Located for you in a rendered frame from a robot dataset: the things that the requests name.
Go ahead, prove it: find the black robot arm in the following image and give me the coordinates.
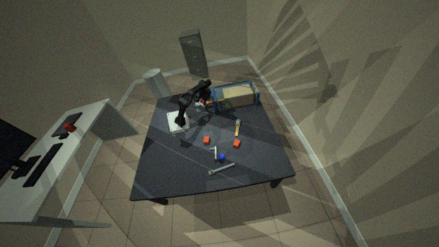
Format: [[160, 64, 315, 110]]
[[174, 79, 211, 127]]

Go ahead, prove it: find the orange block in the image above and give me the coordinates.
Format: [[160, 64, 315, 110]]
[[203, 137, 210, 145], [233, 139, 241, 149]]

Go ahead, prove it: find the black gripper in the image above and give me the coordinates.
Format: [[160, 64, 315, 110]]
[[193, 89, 211, 102]]

